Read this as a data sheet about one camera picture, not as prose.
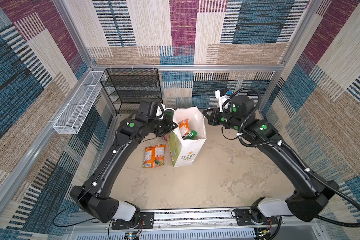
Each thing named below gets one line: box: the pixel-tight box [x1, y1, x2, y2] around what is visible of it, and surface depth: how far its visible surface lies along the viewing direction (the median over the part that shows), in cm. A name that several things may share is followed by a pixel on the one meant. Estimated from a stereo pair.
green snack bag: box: [182, 129, 198, 140], surface depth 82 cm
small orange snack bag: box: [178, 118, 191, 139], surface depth 80 cm
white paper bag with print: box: [168, 106, 207, 168], surface depth 75 cm
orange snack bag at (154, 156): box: [142, 144, 166, 168], surface depth 93 cm
